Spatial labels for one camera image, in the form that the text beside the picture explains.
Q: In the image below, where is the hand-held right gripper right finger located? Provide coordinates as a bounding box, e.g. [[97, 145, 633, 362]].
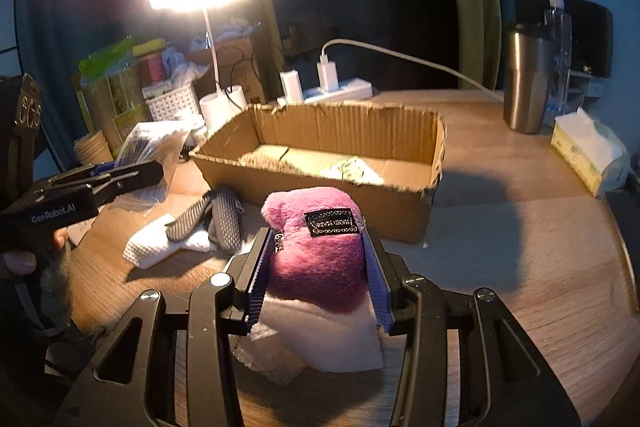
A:
[[362, 228, 582, 427]]

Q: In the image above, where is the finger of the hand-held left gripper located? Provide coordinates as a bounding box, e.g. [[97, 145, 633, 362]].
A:
[[91, 160, 166, 208], [50, 162, 118, 188]]

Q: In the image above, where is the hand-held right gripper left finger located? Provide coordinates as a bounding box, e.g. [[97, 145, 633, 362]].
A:
[[52, 228, 276, 427]]

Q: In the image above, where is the purple plush pouch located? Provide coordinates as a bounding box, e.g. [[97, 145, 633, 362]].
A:
[[261, 189, 378, 315]]

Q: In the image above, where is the white soft cloth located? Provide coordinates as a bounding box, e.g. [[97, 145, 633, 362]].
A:
[[250, 294, 386, 373]]

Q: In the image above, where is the person's left hand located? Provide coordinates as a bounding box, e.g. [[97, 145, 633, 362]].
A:
[[0, 227, 73, 280]]

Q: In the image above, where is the stack of paper cups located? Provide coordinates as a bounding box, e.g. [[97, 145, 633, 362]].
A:
[[74, 129, 115, 166]]

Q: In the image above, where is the clear plastic packet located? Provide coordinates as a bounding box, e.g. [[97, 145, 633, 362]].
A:
[[115, 122, 193, 202]]

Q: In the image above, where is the grey mesh cloth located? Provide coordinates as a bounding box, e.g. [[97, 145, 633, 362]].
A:
[[165, 187, 244, 254]]

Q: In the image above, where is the white waffle towel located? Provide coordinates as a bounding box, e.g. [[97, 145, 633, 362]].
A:
[[122, 213, 213, 270]]

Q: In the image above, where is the open cardboard box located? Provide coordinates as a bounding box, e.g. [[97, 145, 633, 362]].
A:
[[189, 103, 447, 248]]

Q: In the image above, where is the clear plastic wrap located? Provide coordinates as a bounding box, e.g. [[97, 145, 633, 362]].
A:
[[231, 329, 306, 385]]

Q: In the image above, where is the white plastic basket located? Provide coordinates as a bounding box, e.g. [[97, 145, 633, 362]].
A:
[[142, 83, 201, 124]]

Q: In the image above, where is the green lidded container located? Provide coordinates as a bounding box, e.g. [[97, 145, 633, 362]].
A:
[[77, 38, 151, 148]]

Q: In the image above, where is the pale green cloth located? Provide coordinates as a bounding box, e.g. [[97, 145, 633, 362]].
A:
[[320, 157, 387, 185]]

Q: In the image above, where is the yellow sponge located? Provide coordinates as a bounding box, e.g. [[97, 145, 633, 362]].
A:
[[132, 39, 167, 56]]

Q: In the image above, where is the brown storage carton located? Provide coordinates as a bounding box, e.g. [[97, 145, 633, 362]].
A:
[[187, 37, 266, 104]]

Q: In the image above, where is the white charger plug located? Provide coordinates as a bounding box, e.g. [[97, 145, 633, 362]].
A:
[[280, 71, 304, 104], [316, 52, 339, 89]]

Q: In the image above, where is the white power strip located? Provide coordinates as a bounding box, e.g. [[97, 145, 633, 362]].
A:
[[277, 78, 373, 104]]

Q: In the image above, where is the yellow tissue pack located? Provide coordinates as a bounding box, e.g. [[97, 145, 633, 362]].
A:
[[550, 107, 630, 198]]

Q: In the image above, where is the steel tumbler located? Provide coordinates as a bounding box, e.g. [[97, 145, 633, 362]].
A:
[[502, 22, 558, 135]]

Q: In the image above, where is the clear water bottle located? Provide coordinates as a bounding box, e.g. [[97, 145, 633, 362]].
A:
[[542, 0, 572, 115]]

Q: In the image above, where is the black monitor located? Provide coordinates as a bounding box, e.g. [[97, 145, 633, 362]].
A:
[[515, 0, 615, 78]]

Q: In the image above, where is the white charging cable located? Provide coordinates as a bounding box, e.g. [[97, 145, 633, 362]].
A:
[[320, 38, 506, 102]]

